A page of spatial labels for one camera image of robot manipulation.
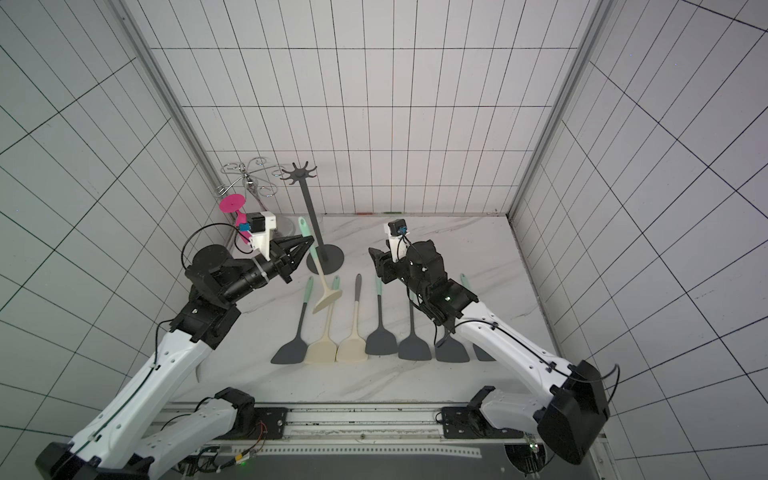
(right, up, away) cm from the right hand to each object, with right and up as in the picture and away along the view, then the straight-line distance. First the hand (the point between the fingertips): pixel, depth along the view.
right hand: (382, 239), depth 74 cm
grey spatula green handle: (-25, -32, +10) cm, 42 cm away
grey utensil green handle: (0, -30, +12) cm, 32 cm away
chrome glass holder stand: (-42, +21, +18) cm, 50 cm away
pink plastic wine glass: (-44, +11, +11) cm, 47 cm away
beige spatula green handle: (-17, -32, +10) cm, 38 cm away
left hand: (-16, -1, -9) cm, 18 cm away
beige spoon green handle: (-14, -14, -2) cm, 20 cm away
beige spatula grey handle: (-8, -32, +9) cm, 34 cm away
